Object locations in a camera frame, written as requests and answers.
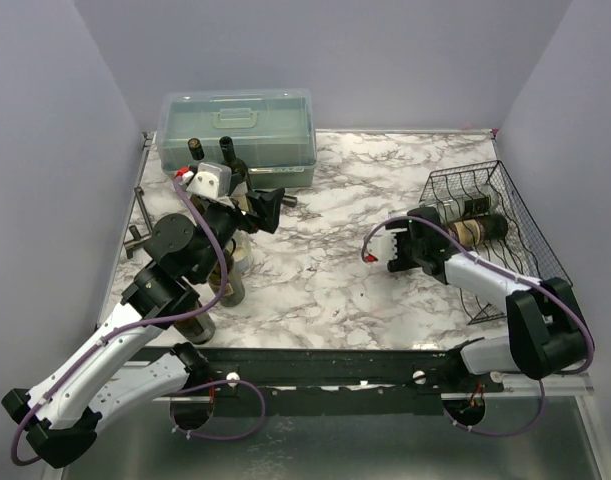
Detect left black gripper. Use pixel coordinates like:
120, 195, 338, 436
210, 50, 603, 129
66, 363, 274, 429
195, 174, 284, 283

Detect dark wine bottle maroon label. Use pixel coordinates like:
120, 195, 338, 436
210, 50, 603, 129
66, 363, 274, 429
445, 214, 509, 248

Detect dark bottle tan label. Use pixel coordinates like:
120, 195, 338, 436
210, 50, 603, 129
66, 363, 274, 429
208, 251, 245, 308

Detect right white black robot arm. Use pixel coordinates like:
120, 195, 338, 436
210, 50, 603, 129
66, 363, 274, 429
363, 207, 595, 392

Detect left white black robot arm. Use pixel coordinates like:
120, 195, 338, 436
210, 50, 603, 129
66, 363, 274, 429
2, 188, 285, 469

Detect dark bottle beige label back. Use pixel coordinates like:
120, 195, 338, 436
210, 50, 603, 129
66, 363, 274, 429
219, 136, 251, 212

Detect clear glass bottle standing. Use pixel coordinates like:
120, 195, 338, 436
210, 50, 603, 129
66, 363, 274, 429
229, 231, 253, 275

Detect clear bottle in rack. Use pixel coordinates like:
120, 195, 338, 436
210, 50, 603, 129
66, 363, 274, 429
436, 195, 493, 222

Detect dark capped bottle rear left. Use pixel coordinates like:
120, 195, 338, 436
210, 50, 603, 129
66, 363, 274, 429
187, 138, 205, 162

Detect dark bottle front left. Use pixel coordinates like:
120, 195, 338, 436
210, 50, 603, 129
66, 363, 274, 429
174, 313, 216, 345

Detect black T-shaped corkscrew tool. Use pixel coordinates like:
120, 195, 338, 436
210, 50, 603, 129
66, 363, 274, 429
281, 195, 298, 207

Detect translucent green plastic storage box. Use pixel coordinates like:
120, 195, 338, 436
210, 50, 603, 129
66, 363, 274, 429
156, 89, 317, 190

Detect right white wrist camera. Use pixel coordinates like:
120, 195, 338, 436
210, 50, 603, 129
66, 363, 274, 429
363, 229, 398, 263

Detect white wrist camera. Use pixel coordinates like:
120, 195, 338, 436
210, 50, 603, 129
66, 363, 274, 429
363, 229, 398, 263
175, 162, 232, 200

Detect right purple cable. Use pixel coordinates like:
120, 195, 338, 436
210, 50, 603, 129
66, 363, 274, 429
359, 215, 596, 437

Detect purple cable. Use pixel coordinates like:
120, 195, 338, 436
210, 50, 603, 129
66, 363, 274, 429
9, 179, 266, 464
359, 215, 596, 437

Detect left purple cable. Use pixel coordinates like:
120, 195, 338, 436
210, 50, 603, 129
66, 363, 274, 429
9, 179, 266, 464

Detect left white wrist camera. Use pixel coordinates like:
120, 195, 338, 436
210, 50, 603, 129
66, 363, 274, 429
175, 162, 232, 200

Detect black wire wine rack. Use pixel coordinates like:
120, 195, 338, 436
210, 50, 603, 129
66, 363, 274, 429
417, 159, 572, 326

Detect metal T-shaped bracket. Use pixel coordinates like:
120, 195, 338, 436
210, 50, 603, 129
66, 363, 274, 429
123, 185, 159, 260

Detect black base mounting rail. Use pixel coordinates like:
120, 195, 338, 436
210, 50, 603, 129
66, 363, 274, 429
201, 347, 504, 417

